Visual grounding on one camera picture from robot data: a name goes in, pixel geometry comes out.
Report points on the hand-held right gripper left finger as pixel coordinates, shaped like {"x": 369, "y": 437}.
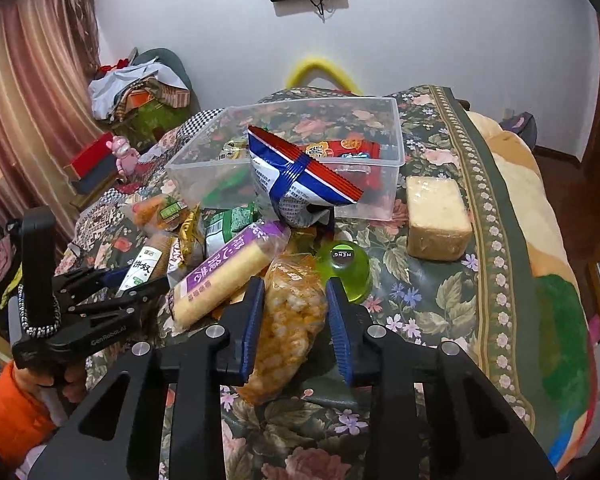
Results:
{"x": 252, "y": 325}

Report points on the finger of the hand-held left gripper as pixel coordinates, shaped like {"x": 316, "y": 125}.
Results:
{"x": 144, "y": 294}
{"x": 110, "y": 276}

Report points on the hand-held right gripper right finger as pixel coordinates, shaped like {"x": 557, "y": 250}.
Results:
{"x": 340, "y": 330}

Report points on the orange puffed snack bag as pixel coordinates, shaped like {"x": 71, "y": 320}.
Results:
{"x": 285, "y": 330}

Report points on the white green biscuit packet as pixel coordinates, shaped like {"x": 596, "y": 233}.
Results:
{"x": 147, "y": 260}

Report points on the clear plastic container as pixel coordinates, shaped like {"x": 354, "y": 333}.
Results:
{"x": 204, "y": 157}

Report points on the person's left hand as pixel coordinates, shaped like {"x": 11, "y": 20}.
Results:
{"x": 74, "y": 380}

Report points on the green jelly cup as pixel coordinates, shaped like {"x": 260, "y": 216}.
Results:
{"x": 352, "y": 272}

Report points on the purple corn stick packet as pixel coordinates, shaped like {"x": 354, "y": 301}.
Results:
{"x": 219, "y": 275}

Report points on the gold foil snack packet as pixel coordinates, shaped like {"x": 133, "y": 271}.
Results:
{"x": 189, "y": 234}

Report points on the orange sausage packet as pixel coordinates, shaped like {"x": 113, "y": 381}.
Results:
{"x": 154, "y": 207}

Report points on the green white snack packet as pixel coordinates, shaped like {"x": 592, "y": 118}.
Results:
{"x": 224, "y": 225}

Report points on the red box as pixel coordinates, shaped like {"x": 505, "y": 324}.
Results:
{"x": 89, "y": 155}

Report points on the pink toy figure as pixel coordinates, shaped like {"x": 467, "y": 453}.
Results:
{"x": 123, "y": 155}

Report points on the wrapped yellow cake block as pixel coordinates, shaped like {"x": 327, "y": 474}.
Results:
{"x": 437, "y": 215}

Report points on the blue red white snack bag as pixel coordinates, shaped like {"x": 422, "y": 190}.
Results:
{"x": 290, "y": 170}

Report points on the pink curtain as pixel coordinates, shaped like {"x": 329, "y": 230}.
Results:
{"x": 24, "y": 90}

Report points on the black white checkered cloth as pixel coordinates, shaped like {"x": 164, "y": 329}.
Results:
{"x": 189, "y": 127}

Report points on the small yellow snack packet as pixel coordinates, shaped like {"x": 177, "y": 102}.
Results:
{"x": 234, "y": 149}

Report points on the red snack packet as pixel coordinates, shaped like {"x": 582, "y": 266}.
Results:
{"x": 352, "y": 150}

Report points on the pile of clothes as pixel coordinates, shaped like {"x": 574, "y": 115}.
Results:
{"x": 134, "y": 90}

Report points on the beige printed blanket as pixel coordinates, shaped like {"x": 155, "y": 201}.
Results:
{"x": 545, "y": 240}

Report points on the yellow hoop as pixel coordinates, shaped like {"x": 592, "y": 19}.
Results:
{"x": 320, "y": 65}

